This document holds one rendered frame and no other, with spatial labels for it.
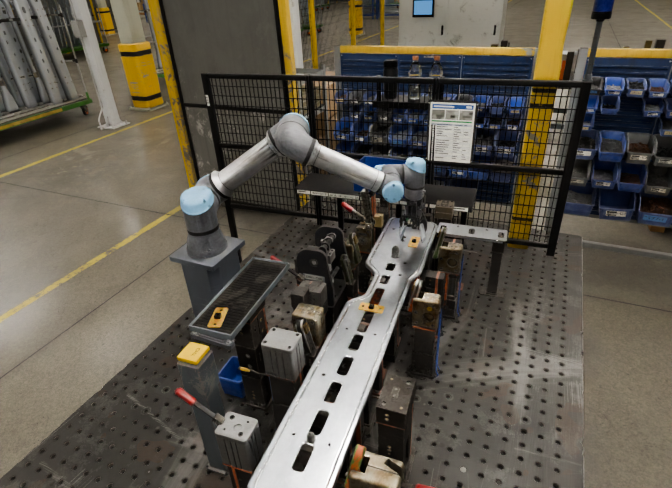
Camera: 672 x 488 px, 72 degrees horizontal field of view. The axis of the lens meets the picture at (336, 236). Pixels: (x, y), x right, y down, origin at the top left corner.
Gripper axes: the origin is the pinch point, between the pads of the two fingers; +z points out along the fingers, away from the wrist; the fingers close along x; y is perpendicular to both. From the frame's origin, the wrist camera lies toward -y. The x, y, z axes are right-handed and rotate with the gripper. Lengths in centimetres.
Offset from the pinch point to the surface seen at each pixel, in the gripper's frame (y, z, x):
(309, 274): 45, -7, -27
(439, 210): -23.3, -2.8, 7.4
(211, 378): 95, -4, -35
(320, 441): 99, 2, -3
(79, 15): -399, -53, -561
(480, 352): 25, 31, 33
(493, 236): -12.8, 0.9, 31.7
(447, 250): 8.5, -2.0, 15.3
